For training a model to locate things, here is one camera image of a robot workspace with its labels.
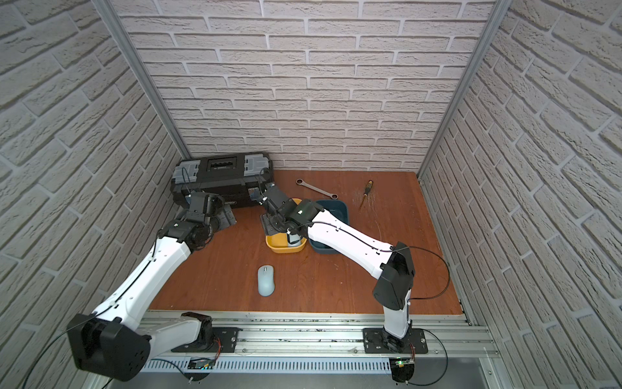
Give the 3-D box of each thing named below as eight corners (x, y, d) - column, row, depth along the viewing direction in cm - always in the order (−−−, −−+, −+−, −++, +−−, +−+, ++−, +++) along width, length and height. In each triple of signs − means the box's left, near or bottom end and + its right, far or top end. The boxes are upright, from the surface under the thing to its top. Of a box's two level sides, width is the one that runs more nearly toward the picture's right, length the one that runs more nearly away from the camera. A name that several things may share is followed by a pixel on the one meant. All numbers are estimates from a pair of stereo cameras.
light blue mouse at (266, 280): (259, 297, 84) (257, 295, 82) (259, 269, 91) (257, 266, 88) (275, 295, 85) (274, 292, 82) (274, 267, 91) (273, 263, 89)
